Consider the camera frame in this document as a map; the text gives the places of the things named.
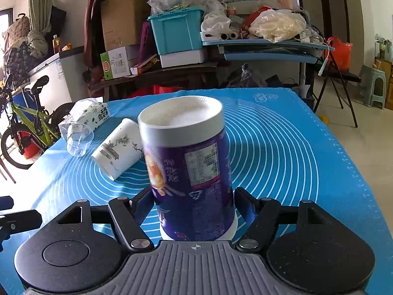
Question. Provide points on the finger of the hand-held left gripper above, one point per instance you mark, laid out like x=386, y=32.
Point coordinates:
x=21, y=221

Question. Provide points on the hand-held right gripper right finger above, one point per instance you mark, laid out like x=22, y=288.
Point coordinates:
x=245, y=206

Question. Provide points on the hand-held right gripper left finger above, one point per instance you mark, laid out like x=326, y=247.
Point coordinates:
x=141, y=206

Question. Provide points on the purple cup with white rim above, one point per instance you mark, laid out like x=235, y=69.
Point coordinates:
x=190, y=175

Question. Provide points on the white floral cup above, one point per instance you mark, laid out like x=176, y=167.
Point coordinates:
x=116, y=150

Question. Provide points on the clear plastic cup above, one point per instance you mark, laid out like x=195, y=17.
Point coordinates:
x=76, y=139

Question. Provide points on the blue silicone mat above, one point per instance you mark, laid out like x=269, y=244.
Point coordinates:
x=291, y=159

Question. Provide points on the green bicycle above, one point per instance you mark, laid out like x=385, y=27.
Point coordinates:
x=36, y=119

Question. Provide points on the tissue pack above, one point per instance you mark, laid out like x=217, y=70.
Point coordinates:
x=92, y=113

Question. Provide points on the dark plastic bag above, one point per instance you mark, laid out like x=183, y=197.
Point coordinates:
x=251, y=76

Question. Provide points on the dark wooden table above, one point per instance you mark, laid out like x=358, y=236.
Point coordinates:
x=147, y=75

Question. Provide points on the green and white carton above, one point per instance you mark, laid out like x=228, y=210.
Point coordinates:
x=118, y=63

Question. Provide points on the white chest freezer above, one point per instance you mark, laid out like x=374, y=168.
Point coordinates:
x=58, y=80

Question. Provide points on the white storage box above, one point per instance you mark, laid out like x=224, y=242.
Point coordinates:
x=181, y=58

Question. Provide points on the black folding chair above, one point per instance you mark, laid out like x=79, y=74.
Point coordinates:
x=337, y=76

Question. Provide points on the blue study desk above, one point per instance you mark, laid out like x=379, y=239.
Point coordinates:
x=270, y=49

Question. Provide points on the floral cloth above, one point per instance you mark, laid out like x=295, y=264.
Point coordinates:
x=18, y=61

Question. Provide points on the pink plastic crate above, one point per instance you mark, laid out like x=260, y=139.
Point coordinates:
x=145, y=43

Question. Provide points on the teal storage bin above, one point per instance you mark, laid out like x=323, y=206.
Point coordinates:
x=175, y=33

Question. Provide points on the green plastic stool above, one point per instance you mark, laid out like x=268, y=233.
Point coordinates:
x=371, y=80

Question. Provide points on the red plastic bag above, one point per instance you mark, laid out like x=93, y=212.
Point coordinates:
x=339, y=53

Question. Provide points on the orange drink bottle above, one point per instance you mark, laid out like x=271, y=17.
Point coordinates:
x=56, y=44

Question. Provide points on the clear bag with pale contents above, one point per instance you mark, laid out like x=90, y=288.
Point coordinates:
x=276, y=24

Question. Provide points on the brown cardboard box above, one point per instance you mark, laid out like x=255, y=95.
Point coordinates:
x=122, y=21

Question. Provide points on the small white plastic bag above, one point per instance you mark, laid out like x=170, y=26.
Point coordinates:
x=215, y=21

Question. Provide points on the woven backpack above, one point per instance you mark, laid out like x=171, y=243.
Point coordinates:
x=18, y=30

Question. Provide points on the beige curtain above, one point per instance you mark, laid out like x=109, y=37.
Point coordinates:
x=40, y=6

